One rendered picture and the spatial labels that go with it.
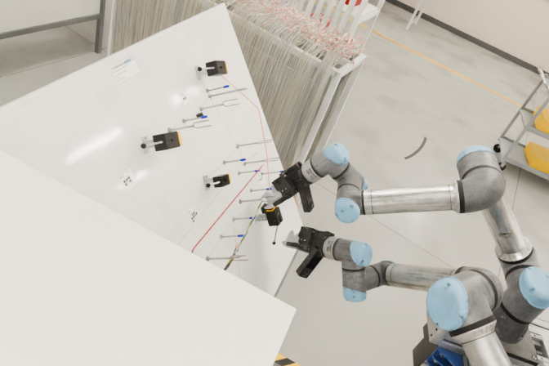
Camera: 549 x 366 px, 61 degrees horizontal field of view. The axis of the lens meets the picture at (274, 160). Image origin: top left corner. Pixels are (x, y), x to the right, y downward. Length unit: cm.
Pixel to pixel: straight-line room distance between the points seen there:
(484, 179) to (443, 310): 40
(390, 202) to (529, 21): 825
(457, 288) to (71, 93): 101
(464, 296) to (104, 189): 89
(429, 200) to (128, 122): 85
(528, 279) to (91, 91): 137
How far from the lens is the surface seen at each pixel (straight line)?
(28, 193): 61
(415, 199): 141
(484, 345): 127
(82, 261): 54
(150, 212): 127
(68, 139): 112
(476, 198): 141
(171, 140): 123
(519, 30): 955
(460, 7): 960
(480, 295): 128
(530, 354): 184
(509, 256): 175
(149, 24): 270
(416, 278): 151
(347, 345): 296
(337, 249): 154
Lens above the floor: 227
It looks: 35 degrees down
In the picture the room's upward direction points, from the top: 21 degrees clockwise
